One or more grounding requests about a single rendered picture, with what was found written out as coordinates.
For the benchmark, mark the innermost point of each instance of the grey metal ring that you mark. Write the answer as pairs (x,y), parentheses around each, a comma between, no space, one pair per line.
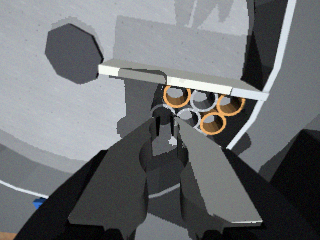
(205,105)
(164,120)
(195,120)

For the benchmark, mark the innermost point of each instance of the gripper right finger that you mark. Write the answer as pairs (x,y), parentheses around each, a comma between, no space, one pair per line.
(219,191)

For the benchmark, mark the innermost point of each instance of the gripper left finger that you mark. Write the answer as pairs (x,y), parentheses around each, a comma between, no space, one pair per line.
(109,191)

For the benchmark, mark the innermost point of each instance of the blue crate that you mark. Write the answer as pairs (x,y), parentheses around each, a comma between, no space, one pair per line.
(38,202)

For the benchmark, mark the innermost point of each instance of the bronze bushing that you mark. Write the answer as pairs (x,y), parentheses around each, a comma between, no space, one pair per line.
(214,127)
(234,107)
(176,102)

